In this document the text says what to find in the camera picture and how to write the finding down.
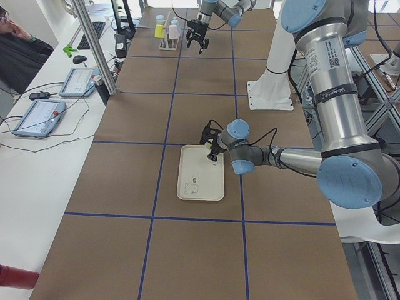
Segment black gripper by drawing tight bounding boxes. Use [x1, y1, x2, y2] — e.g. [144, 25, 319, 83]
[186, 19, 209, 54]
[199, 125, 225, 161]

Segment pink ikea cup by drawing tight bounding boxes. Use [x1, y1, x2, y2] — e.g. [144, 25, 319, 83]
[169, 24, 180, 40]

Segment blue ikea cup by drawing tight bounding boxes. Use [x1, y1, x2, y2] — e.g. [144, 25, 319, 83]
[170, 19, 179, 26]

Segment yellow ikea cup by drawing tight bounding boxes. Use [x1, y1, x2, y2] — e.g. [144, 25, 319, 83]
[154, 24, 165, 39]

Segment blue ikea cup corner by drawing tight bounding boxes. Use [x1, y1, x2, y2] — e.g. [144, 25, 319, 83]
[156, 14, 166, 25]

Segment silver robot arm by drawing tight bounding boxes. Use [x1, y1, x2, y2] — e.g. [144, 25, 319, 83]
[186, 0, 256, 54]
[200, 1, 399, 209]

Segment cream plastic tray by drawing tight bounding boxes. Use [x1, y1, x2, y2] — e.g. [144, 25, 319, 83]
[177, 145, 224, 201]

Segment black computer monitor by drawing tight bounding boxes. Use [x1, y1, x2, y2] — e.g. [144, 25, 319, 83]
[111, 0, 138, 40]

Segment black keyboard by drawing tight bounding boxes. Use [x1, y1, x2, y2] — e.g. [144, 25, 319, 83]
[77, 21, 107, 51]

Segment black computer mouse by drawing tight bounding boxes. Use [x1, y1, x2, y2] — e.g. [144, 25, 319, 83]
[72, 55, 87, 64]

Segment far blue teach pendant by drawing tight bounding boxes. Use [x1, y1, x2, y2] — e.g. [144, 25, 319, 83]
[59, 67, 99, 97]

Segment blue teach pendant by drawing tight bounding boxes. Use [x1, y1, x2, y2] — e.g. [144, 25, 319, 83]
[11, 99, 66, 138]
[59, 67, 99, 97]

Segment green plastic tool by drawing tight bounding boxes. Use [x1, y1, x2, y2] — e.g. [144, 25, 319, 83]
[63, 44, 77, 58]

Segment black power adapter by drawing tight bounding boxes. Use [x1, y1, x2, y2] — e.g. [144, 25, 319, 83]
[29, 91, 51, 101]

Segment white plastic chair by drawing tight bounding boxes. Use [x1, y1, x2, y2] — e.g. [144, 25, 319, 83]
[329, 202, 399, 244]

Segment near blue teach pendant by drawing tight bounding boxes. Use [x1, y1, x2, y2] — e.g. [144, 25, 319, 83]
[11, 99, 66, 138]

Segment seated person black jacket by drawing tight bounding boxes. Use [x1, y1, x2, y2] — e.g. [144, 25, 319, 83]
[1, 7, 54, 94]

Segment red fire extinguisher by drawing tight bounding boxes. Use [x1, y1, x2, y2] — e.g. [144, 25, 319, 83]
[1, 265, 39, 290]

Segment white wire cup rack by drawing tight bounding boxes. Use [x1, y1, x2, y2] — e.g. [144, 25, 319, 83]
[159, 12, 182, 51]

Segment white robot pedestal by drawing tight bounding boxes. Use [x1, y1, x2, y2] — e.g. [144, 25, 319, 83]
[247, 19, 296, 111]

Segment aluminium frame post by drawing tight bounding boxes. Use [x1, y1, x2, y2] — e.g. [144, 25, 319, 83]
[71, 0, 117, 95]

